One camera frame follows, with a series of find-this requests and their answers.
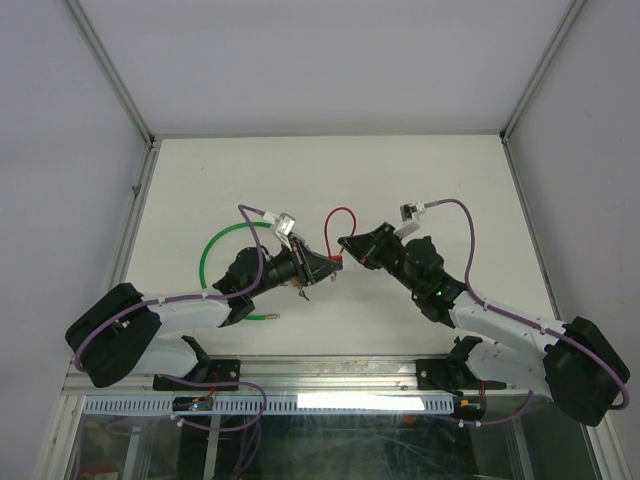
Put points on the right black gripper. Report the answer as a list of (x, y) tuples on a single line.
[(366, 247)]

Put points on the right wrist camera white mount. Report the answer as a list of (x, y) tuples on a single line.
[(410, 219)]

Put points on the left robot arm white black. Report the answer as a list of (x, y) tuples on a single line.
[(127, 332)]

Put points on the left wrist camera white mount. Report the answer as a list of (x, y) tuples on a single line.
[(281, 226)]

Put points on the grey slotted cable duct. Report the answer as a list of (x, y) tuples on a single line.
[(297, 404)]

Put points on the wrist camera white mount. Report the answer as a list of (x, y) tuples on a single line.
[(281, 226), (410, 219)]

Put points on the green cable bike lock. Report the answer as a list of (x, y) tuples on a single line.
[(203, 263)]

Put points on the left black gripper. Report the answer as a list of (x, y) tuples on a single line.
[(310, 267)]

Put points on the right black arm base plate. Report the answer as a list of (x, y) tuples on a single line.
[(450, 375)]

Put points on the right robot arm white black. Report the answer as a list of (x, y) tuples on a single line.
[(571, 363)]

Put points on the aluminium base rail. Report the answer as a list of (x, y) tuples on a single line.
[(275, 374)]

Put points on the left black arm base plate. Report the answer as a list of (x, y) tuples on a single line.
[(202, 376)]

